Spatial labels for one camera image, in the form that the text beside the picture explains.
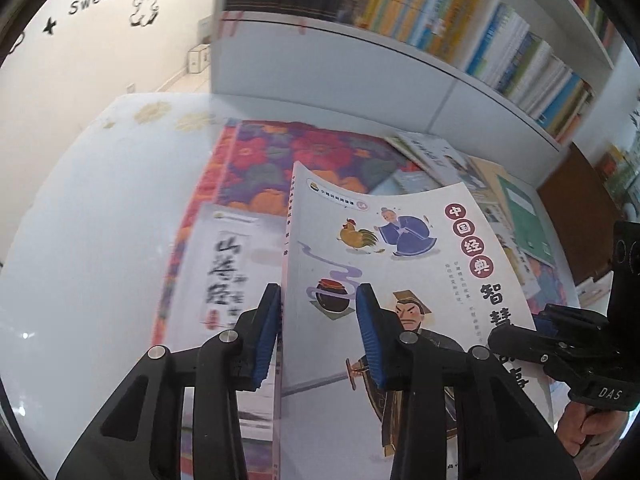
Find white bookshelf with books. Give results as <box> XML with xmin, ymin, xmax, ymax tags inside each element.
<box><xmin>212</xmin><ymin>0</ymin><xmax>639</xmax><ymax>184</ymax></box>

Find brown wooden cabinet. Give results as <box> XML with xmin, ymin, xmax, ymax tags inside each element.
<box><xmin>537</xmin><ymin>144</ymin><xmax>622</xmax><ymax>285</ymax></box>

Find stacked books pile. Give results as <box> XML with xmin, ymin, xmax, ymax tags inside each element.
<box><xmin>386</xmin><ymin>132</ymin><xmax>541</xmax><ymax>300</ymax></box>

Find white rooster wisdom book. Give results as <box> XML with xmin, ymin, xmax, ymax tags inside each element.
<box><xmin>278</xmin><ymin>164</ymin><xmax>534</xmax><ymax>479</ymax></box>

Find floral quilted mat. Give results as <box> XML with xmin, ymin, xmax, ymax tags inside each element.
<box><xmin>150</xmin><ymin>119</ymin><xmax>569</xmax><ymax>480</ymax></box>

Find small cardboard box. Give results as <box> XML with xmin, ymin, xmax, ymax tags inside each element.
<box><xmin>186</xmin><ymin>44</ymin><xmax>210</xmax><ymax>74</ymax></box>

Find grey calligraphy cover book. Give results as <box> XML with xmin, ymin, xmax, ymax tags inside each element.
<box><xmin>163</xmin><ymin>203</ymin><xmax>285</xmax><ymax>479</ymax></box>

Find teal cover book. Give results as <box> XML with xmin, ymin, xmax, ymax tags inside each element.
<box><xmin>498</xmin><ymin>177</ymin><xmax>555</xmax><ymax>266</ymax></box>

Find person's right hand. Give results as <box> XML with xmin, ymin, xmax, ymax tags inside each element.
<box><xmin>555</xmin><ymin>401</ymin><xmax>628</xmax><ymax>457</ymax></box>

